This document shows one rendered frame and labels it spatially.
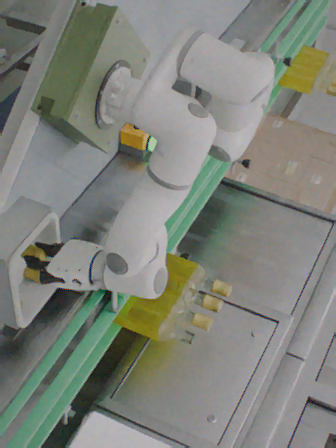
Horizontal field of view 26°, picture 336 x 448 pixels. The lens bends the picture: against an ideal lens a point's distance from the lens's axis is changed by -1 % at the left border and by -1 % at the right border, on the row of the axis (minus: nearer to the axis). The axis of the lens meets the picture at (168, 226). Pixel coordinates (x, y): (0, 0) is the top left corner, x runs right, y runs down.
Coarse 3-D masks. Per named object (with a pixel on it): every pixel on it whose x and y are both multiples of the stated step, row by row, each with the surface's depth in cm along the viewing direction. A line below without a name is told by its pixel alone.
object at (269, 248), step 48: (240, 192) 231; (192, 240) 215; (240, 240) 216; (288, 240) 217; (240, 288) 203; (288, 288) 204; (288, 336) 190; (96, 384) 179; (288, 384) 177; (288, 432) 170
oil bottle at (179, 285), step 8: (168, 272) 181; (168, 280) 179; (176, 280) 179; (184, 280) 179; (168, 288) 177; (176, 288) 177; (184, 288) 177; (192, 288) 178; (184, 296) 176; (192, 296) 177
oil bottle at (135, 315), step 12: (132, 300) 174; (120, 312) 172; (132, 312) 172; (144, 312) 172; (156, 312) 172; (168, 312) 172; (120, 324) 175; (132, 324) 172; (144, 324) 170; (156, 324) 169; (168, 324) 170; (156, 336) 171; (168, 336) 170
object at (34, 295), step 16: (48, 224) 153; (32, 240) 145; (48, 240) 157; (16, 256) 141; (16, 272) 159; (16, 288) 145; (32, 288) 162; (48, 288) 163; (16, 304) 148; (32, 304) 159
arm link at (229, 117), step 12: (264, 96) 139; (216, 108) 135; (228, 108) 132; (240, 108) 131; (252, 108) 134; (264, 108) 150; (216, 120) 139; (228, 120) 136; (240, 120) 136; (252, 120) 139
